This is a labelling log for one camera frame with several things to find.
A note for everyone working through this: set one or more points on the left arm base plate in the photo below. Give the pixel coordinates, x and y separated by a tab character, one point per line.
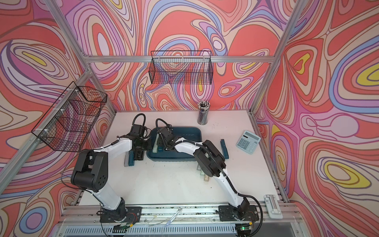
130	214

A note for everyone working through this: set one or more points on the black wire basket wall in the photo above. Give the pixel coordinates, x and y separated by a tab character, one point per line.
181	67
73	120

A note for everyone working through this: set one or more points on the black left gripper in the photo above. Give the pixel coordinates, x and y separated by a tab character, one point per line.
149	144

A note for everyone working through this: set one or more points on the black wire basket left wall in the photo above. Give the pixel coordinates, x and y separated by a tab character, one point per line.
73	120

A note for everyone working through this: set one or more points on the light blue calculator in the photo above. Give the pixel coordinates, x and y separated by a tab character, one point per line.
248	142

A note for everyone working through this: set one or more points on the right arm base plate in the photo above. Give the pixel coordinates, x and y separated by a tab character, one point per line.
229	213

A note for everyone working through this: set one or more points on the white remote device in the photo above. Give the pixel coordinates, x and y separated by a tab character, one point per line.
273	208

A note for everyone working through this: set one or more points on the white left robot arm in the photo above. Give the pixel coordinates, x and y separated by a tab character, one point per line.
91	171

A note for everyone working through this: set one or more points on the light green pliers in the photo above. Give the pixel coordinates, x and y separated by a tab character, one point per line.
155	146

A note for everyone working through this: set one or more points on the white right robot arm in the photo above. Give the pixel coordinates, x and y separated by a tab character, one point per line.
211	162

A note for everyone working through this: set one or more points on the black wire basket back wall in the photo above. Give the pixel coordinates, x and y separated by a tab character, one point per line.
181	67

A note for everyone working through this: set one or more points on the mesh pen holder cup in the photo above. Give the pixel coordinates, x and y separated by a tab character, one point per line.
203	109

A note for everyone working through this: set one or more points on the teal plastic storage box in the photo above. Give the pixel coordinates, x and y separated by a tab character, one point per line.
180	153

